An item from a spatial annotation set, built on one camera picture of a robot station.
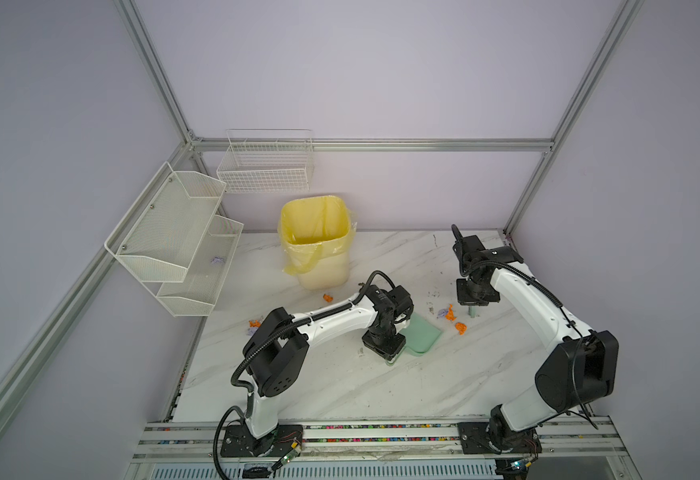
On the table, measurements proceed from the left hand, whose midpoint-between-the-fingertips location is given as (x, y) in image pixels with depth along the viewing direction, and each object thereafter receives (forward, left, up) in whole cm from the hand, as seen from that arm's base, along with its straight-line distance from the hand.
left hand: (388, 358), depth 80 cm
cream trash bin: (+26, +17, +5) cm, 31 cm away
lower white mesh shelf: (+10, +50, +14) cm, 53 cm away
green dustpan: (+9, -11, -5) cm, 15 cm away
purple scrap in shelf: (+29, +53, +7) cm, 61 cm away
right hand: (+15, -23, +8) cm, 29 cm away
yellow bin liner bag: (+45, +24, +6) cm, 51 cm away
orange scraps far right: (+17, -22, -6) cm, 28 cm away
